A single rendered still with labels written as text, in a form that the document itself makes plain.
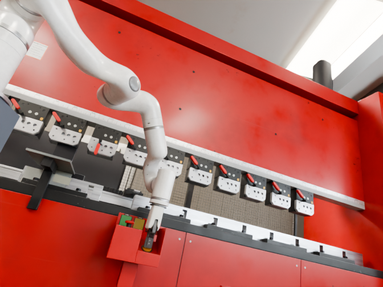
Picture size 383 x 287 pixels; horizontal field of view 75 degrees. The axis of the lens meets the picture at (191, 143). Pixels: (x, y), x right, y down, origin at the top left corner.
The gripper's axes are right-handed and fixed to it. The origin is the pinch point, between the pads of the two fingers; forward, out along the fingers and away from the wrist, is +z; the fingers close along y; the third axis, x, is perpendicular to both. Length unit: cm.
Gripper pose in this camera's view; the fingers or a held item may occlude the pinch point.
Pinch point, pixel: (148, 242)
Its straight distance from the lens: 113.4
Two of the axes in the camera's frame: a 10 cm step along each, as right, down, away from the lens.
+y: 2.9, -2.5, -9.2
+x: 9.3, 3.0, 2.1
